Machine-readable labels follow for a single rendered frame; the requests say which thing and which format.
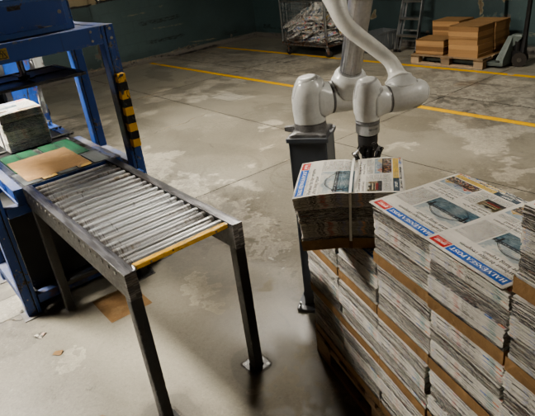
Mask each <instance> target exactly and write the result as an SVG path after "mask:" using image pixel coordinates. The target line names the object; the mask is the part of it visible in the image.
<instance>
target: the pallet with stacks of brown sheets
mask: <svg viewBox="0 0 535 416"><path fill-rule="evenodd" d="M510 21H511V19H510V17H478V18H476V19H474V17H444V18H440V19H437V20H434V21H433V34H432V35H427V36H424V37H421V38H418V39H417V40H416V52H415V53H413V54H411V63H412V64H427V65H436V66H446V67H454V68H464V69H486V61H488V60H490V59H496V58H497V56H498V54H499V52H500V51H501V49H502V47H503V45H504V43H505V41H506V40H507V38H508V36H509V23H510ZM423 56H424V58H425V59H426V58H428V57H436V58H440V59H441V63H434V62H425V61H422V59H423ZM453 59H468V60H473V66H472V65H463V64H453V63H452V60H453Z"/></svg>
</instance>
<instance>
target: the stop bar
mask: <svg viewBox="0 0 535 416"><path fill-rule="evenodd" d="M227 228H229V225H228V224H227V223H225V222H223V223H221V224H219V225H217V226H214V227H212V228H210V229H207V230H205V231H203V232H201V233H199V234H196V235H194V236H192V237H191V238H188V239H185V240H183V241H182V242H179V243H176V244H174V245H173V246H170V247H168V248H166V249H164V250H161V251H159V252H157V253H155V254H152V255H150V256H148V257H147V258H143V259H141V260H139V261H138V262H134V263H132V264H131V266H132V268H133V269H134V270H138V269H140V268H142V267H145V266H147V265H149V264H150V263H152V262H156V261H158V260H159V259H161V258H165V257H167V256H168V255H170V254H172V253H175V252H177V251H179V250H181V249H183V248H185V247H188V246H190V245H192V244H194V243H196V242H199V241H201V240H203V239H205V238H207V237H210V236H212V235H213V234H216V233H218V232H220V231H222V230H224V229H227Z"/></svg>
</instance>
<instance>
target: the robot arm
mask: <svg viewBox="0 0 535 416"><path fill-rule="evenodd" d="M322 1H323V3H324V5H325V6H326V8H327V10H328V12H329V14H330V16H331V18H332V20H333V22H334V24H335V25H336V26H337V27H338V29H339V30H340V31H341V32H342V33H343V34H344V36H343V48H342V55H341V63H340V67H338V68H337V69H336V70H335V71H334V75H333V77H332V78H331V81H328V82H325V81H324V80H323V79H322V77H320V76H319V75H316V74H314V73H309V74H305V75H302V76H300V77H299V78H298V79H297V80H296V81H295V83H294V87H293V90H292V97H291V101H292V112H293V116H294V122H295V124H294V125H287V126H285V131H287V132H292V133H291V134H289V138H290V139H294V138H326V137H327V133H328V132H329V129H330V128H332V127H333V124H331V123H327V122H326V116H328V115H330V114H332V113H339V112H345V111H352V110H353V112H354V115H355V122H356V133H357V142H358V147H357V151H356V152H355V153H354V152H352V155H353V157H354V158H355V160H358V159H360V158H359V156H360V155H359V153H360V154H361V155H362V158H380V157H381V152H382V150H383V149H384V148H383V147H382V146H380V145H378V143H377V141H378V133H379V132H380V116H383V115H385V114H387V113H391V112H400V111H408V110H410V109H413V108H416V107H418V106H421V105H422V104H423V103H424V102H426V101H427V100H428V97H429V94H430V88H429V85H428V84H427V82H426V81H424V80H423V79H421V78H416V77H414V76H413V75H412V73H410V72H407V71H405V69H404V68H403V66H402V64H401V62H400V61H399V60H398V59H397V57H396V56H395V55H394V54H393V53H392V52H391V51H390V50H388V49H387V48H386V47H385V46H384V45H383V44H382V43H381V42H379V41H378V40H377V39H375V38H374V37H373V36H372V35H370V34H369V33H368V27H369V22H370V17H371V11H372V2H373V0H348V5H347V0H322ZM365 51H366V52H368V54H370V55H371V56H373V57H374V58H375V59H377V60H378V61H380V62H381V63H382V64H383V65H384V66H385V68H386V70H387V72H388V79H387V80H386V82H385V86H382V85H381V83H380V81H379V80H378V78H377V77H374V76H367V75H366V73H365V71H364V70H363V69H362V62H363V57H364V52H365ZM375 151H376V152H375ZM374 153H375V156H374Z"/></svg>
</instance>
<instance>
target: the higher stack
mask: <svg viewBox="0 0 535 416"><path fill-rule="evenodd" d="M521 226H522V234H521V238H520V239H521V243H522V245H520V247H521V248H520V249H522V250H520V256H521V258H519V262H518V265H519V271H518V272H516V273H517V274H516V277H517V278H519V279H520V280H522V281H524V282H526V283H527V284H529V285H530V286H532V287H533V288H535V200H534V201H530V202H528V203H525V204H524V207H523V218H522V221H521ZM512 300H513V301H514V302H513V303H512V306H513V308H512V310H511V311H510V313H511V316H509V317H510V320H509V323H510V325H509V328H510V330H509V331H508V335H509V336H510V339H511V341H510V344H509V345H510V346H509V353H508V358H509V359H510V360H511V361H512V362H514V363H515V364H516V365H517V366H519V367H520V368H521V369H522V370H524V371H525V372H526V373H528V374H529V375H530V376H531V377H532V378H533V379H534V380H535V306H534V305H532V304H531V303H529V302H528V301H526V300H525V299H524V298H522V297H521V296H519V295H517V294H516V295H513V298H512ZM502 379H503V385H502V386H503V387H504V391H503V397H504V400H503V404H502V405H501V406H500V408H501V409H500V410H499V416H535V394H533V393H532V392H531V391H530V390H528V389H527V388H526V387H525V386H524V385H522V384H521V383H520V382H519V381H517V380H516V379H515V378H514V377H513V376H511V375H510V374H509V373H508V372H507V371H505V372H504V376H503V378H502Z"/></svg>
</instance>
